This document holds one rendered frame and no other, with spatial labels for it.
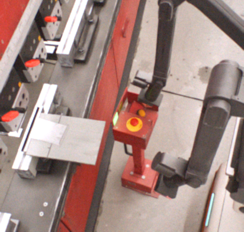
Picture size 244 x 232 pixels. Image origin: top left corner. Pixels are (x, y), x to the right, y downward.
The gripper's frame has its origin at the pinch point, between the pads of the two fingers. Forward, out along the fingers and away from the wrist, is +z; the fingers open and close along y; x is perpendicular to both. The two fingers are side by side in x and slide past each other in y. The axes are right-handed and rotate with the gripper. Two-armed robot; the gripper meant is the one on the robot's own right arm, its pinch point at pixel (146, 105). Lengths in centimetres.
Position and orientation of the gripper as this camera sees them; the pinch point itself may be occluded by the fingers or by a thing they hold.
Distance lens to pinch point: 155.6
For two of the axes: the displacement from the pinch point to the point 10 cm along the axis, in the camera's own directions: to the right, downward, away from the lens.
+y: -9.2, -3.9, 0.1
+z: -1.7, 4.3, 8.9
